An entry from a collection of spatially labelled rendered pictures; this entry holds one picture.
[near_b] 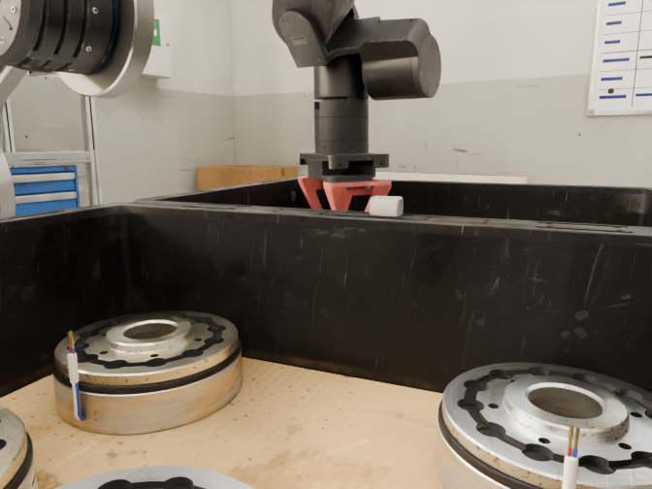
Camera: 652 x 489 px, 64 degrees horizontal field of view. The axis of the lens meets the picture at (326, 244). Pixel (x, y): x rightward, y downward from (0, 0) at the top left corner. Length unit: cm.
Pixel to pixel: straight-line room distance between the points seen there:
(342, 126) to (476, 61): 284
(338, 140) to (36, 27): 36
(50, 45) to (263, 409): 52
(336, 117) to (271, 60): 356
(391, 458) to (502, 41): 315
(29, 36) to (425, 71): 43
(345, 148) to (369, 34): 11
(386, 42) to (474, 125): 284
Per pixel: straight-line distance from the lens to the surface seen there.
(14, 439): 25
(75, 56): 74
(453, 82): 339
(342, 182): 51
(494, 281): 30
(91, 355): 32
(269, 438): 28
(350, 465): 26
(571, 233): 29
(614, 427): 24
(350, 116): 54
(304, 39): 51
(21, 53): 71
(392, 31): 52
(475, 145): 333
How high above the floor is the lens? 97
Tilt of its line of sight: 11 degrees down
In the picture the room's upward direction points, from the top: straight up
